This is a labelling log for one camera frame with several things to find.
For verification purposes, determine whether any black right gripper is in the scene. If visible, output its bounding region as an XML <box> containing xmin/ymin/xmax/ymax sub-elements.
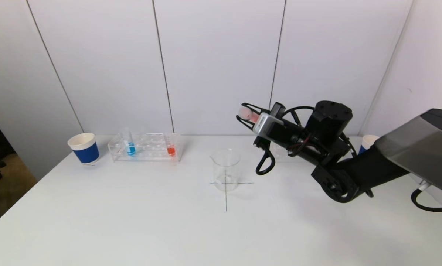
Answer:
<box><xmin>235</xmin><ymin>102</ymin><xmax>307</xmax><ymax>156</ymax></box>

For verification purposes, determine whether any test tube with red pigment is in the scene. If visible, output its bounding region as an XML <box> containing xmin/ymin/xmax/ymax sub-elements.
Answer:
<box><xmin>238</xmin><ymin>105</ymin><xmax>261</xmax><ymax>123</ymax></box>

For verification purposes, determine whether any clear acrylic test tube rack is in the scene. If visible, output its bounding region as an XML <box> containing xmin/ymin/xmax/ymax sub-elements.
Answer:
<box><xmin>108</xmin><ymin>133</ymin><xmax>182</xmax><ymax>163</ymax></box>
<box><xmin>269</xmin><ymin>137</ymin><xmax>299</xmax><ymax>163</ymax></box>

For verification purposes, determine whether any clear glass beaker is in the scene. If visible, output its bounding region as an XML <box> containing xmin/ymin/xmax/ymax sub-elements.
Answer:
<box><xmin>210</xmin><ymin>149</ymin><xmax>241</xmax><ymax>192</ymax></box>

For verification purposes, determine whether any test tube with orange pigment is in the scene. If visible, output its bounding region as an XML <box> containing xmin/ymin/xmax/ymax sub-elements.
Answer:
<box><xmin>166</xmin><ymin>134</ymin><xmax>177</xmax><ymax>157</ymax></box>

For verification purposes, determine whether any test tube with blue pigment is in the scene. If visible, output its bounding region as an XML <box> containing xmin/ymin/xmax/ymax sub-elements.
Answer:
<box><xmin>123</xmin><ymin>128</ymin><xmax>137</xmax><ymax>157</ymax></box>

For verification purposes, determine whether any blue white paper cup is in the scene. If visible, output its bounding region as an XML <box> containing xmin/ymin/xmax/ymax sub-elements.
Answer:
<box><xmin>68</xmin><ymin>133</ymin><xmax>100</xmax><ymax>165</ymax></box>
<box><xmin>358</xmin><ymin>135</ymin><xmax>380</xmax><ymax>155</ymax></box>

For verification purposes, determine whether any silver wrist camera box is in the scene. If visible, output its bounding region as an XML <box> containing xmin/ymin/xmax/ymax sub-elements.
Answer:
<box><xmin>252</xmin><ymin>113</ymin><xmax>285</xmax><ymax>136</ymax></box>

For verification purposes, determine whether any black looped camera cable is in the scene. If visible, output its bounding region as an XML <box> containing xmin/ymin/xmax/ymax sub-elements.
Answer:
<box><xmin>255</xmin><ymin>140</ymin><xmax>277</xmax><ymax>176</ymax></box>

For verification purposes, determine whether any black arm cable white plug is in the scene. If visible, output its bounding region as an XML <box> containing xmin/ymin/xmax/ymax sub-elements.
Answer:
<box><xmin>411</xmin><ymin>180</ymin><xmax>442</xmax><ymax>212</ymax></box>

